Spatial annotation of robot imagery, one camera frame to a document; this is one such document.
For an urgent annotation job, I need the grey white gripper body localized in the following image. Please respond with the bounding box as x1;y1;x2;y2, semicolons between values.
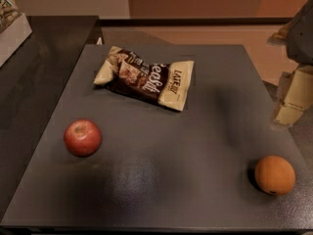
268;0;313;65

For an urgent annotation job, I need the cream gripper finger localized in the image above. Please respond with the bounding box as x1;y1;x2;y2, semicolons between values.
274;65;313;126

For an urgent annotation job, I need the brown chip bag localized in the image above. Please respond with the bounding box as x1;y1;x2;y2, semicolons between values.
94;46;194;112

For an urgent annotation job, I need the orange fruit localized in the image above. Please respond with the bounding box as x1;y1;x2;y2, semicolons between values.
254;156;295;196

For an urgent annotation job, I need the red apple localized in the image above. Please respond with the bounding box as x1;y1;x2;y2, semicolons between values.
64;119;102;157

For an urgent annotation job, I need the dark side table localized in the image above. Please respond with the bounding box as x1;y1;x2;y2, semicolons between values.
0;16;102;220

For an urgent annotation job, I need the white box with snacks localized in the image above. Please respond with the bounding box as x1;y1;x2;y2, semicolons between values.
0;0;32;67

